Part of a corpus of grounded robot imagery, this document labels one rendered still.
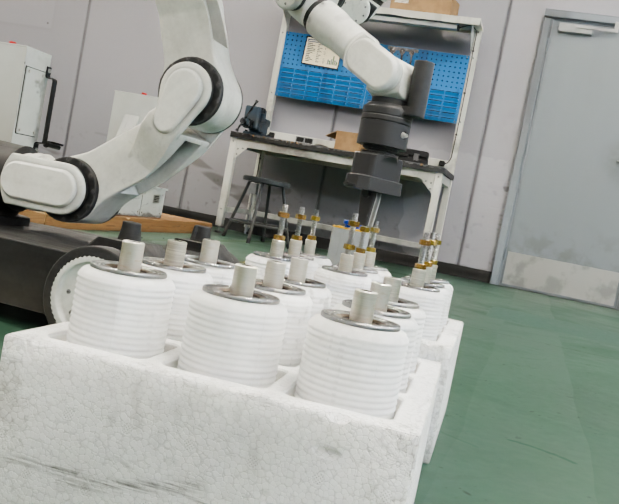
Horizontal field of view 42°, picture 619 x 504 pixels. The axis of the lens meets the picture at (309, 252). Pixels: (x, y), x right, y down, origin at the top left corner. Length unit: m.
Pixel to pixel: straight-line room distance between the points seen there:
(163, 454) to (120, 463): 0.04
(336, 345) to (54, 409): 0.26
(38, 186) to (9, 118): 2.09
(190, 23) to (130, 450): 1.17
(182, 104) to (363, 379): 1.06
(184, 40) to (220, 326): 1.10
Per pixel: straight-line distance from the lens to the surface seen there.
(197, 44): 1.75
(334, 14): 1.51
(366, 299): 0.75
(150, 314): 0.79
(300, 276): 1.00
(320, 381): 0.73
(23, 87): 3.92
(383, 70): 1.39
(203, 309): 0.75
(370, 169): 1.38
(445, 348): 1.22
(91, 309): 0.79
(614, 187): 6.41
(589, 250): 6.39
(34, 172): 1.84
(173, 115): 1.69
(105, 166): 1.81
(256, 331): 0.74
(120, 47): 7.48
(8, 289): 1.72
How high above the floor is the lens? 0.35
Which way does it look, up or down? 3 degrees down
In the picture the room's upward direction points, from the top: 11 degrees clockwise
